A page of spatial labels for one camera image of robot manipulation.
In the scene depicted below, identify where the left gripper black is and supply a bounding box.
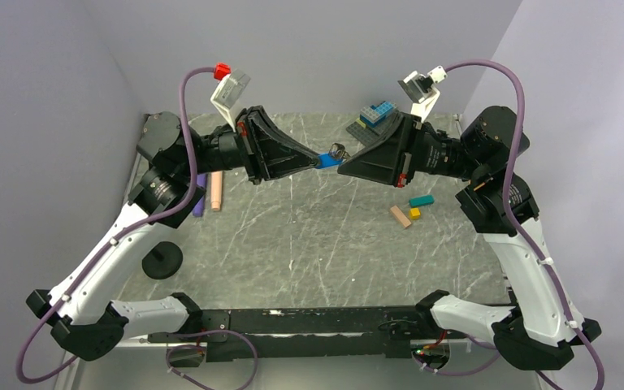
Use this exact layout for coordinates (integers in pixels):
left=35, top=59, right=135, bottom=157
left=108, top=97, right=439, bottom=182
left=180, top=106, right=323, bottom=185

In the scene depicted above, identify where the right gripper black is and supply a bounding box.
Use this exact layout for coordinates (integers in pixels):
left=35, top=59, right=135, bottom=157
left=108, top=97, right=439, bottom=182
left=339, top=110, right=487, bottom=186

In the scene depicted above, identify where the blue key tag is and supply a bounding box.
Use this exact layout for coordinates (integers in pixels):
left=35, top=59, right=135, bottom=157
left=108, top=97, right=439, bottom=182
left=314, top=154, right=343, bottom=169

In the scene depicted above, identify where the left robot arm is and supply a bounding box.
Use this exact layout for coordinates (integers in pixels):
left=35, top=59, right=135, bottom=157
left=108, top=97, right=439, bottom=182
left=27, top=106, right=320, bottom=361

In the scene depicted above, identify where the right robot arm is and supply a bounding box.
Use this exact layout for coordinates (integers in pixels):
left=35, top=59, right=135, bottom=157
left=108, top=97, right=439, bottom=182
left=338, top=106, right=601, bottom=371

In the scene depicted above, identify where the lego brick build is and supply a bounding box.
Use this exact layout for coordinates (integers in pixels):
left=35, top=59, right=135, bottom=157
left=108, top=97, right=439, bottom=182
left=345, top=101, right=397, bottom=146

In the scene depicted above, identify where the wooden rectangular block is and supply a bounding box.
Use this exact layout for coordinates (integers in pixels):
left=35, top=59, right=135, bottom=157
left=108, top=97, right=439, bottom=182
left=389, top=206, right=412, bottom=228

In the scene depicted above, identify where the teal block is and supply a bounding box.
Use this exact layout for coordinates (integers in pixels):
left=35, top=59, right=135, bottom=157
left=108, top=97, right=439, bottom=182
left=409, top=195, right=435, bottom=208

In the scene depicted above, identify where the pink microphone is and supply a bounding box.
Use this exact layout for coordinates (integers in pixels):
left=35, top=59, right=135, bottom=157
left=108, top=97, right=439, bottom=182
left=210, top=171, right=223, bottom=211

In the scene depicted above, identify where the yellow cube block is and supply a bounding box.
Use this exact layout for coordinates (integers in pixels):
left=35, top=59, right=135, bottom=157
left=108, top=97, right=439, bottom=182
left=409, top=207, right=422, bottom=220

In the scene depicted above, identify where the black microphone stand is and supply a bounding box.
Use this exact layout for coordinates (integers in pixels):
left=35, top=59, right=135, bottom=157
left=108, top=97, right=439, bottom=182
left=141, top=241, right=183, bottom=280

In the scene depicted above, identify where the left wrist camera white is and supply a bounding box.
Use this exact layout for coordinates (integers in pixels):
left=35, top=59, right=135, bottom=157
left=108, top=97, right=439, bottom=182
left=210, top=69, right=250, bottom=132

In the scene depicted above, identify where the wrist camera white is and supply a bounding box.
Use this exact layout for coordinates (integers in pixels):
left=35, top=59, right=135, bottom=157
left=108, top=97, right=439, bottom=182
left=397, top=66, right=448, bottom=123
left=210, top=69, right=250, bottom=132

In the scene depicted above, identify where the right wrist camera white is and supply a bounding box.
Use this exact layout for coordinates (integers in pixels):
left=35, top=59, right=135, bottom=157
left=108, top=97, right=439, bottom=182
left=397, top=66, right=448, bottom=123

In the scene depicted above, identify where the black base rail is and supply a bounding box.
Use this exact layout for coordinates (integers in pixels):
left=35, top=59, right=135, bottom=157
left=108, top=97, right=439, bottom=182
left=147, top=305, right=447, bottom=362

